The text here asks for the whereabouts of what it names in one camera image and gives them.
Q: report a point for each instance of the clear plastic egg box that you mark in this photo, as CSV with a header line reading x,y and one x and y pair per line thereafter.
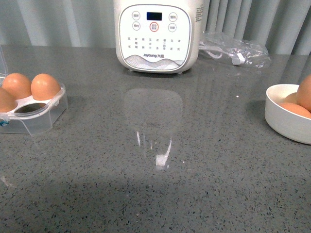
x,y
32,116

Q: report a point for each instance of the brown egg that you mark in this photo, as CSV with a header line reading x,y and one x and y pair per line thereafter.
x,y
44,87
303,95
18,85
296,109
7,101

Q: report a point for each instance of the pale egg in bowl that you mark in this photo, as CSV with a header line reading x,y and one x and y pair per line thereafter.
x,y
291,98

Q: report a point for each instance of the white round bowl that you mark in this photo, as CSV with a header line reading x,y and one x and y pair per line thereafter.
x,y
284,122

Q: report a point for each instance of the brown egg in bowl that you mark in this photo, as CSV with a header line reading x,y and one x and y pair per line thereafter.
x,y
296,109

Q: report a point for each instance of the blue rubber band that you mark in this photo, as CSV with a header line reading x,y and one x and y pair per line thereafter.
x,y
3,122

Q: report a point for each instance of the white soy milk blender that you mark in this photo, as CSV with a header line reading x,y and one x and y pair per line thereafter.
x,y
158,36

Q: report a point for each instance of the clear plastic bag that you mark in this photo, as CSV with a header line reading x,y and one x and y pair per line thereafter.
x,y
222,55

